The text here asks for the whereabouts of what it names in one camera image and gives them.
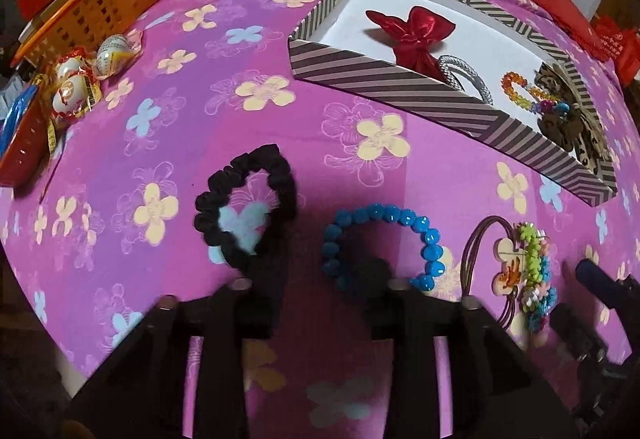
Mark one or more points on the red shopping bag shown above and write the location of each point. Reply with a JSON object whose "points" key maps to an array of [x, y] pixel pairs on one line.
{"points": [[617, 49]]}

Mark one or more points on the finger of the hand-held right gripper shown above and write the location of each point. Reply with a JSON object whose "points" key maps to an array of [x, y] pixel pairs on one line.
{"points": [[600, 279], [575, 329]]}

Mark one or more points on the white egg ornament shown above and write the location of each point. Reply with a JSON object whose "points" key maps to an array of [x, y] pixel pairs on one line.
{"points": [[72, 94], [114, 56], [70, 68]]}

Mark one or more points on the red plastic bowl basket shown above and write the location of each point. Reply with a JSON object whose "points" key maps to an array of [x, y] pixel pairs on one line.
{"points": [[25, 154]]}

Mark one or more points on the black scrunchie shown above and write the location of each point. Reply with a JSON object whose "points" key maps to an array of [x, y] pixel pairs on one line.
{"points": [[280, 174]]}

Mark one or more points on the orange plastic basket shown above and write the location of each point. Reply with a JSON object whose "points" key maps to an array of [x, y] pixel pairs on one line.
{"points": [[100, 9]]}

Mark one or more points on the thin red stick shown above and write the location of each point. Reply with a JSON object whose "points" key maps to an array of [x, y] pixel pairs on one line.
{"points": [[52, 171]]}

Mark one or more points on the brown leopard print bow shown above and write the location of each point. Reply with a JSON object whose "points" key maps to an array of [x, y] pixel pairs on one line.
{"points": [[555, 129]]}

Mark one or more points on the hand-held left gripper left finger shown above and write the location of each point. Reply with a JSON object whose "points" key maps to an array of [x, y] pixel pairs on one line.
{"points": [[257, 314]]}

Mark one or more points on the blue foil wrapper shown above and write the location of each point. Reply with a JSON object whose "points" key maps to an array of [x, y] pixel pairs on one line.
{"points": [[20, 109]]}

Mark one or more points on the pink floral bedsheet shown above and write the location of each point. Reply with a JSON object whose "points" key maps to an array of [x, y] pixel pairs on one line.
{"points": [[200, 94]]}

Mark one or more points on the striped cardboard box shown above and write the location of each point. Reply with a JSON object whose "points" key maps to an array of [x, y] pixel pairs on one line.
{"points": [[380, 79]]}

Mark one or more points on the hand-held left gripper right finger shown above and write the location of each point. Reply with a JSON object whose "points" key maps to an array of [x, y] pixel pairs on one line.
{"points": [[382, 314]]}

